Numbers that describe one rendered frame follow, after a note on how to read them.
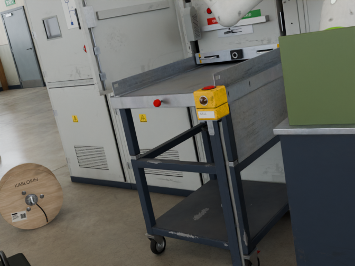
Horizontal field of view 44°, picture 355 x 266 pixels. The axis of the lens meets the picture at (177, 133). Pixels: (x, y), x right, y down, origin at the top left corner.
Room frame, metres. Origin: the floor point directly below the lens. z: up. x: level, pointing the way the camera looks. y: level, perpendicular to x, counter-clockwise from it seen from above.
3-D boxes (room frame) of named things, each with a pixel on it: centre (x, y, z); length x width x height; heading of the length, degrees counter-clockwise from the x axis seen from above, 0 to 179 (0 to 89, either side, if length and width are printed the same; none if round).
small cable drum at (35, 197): (2.73, 1.04, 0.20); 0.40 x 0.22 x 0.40; 111
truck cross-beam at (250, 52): (2.33, -0.41, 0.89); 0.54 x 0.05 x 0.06; 50
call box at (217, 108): (1.41, -0.13, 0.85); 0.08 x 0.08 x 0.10; 50
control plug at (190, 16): (2.40, -0.19, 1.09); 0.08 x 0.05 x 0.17; 140
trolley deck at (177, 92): (2.06, -0.18, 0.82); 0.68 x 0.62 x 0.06; 140
